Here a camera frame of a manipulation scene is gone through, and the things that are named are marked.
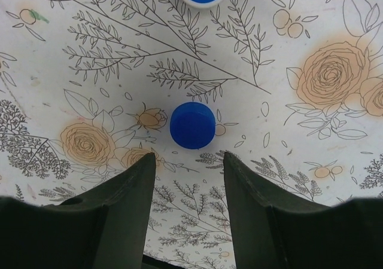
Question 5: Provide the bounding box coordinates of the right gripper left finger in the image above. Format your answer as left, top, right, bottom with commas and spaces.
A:
1, 154, 156, 268

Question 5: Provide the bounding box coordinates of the floral table cloth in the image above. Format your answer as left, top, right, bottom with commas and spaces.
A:
1, 0, 382, 268

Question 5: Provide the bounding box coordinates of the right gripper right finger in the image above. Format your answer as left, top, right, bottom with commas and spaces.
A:
224, 152, 382, 268

